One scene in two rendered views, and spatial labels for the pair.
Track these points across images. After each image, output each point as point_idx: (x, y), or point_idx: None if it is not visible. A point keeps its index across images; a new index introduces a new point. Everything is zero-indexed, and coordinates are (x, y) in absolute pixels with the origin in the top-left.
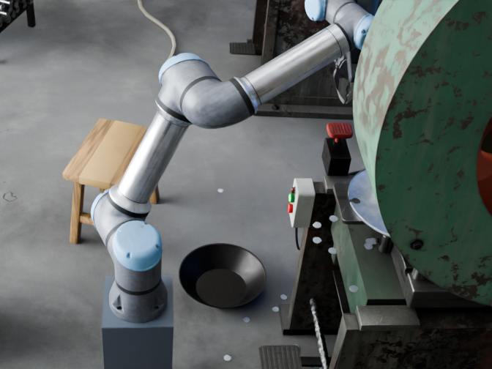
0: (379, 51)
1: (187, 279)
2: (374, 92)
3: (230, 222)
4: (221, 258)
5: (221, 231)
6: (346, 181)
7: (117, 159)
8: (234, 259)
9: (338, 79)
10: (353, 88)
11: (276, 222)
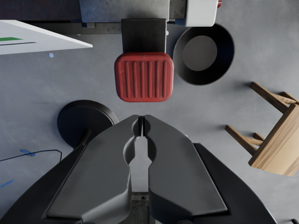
0: None
1: (225, 56)
2: None
3: (183, 110)
4: (197, 77)
5: (191, 103)
6: (129, 2)
7: (295, 135)
8: (189, 75)
9: (226, 198)
10: (116, 153)
11: (155, 111)
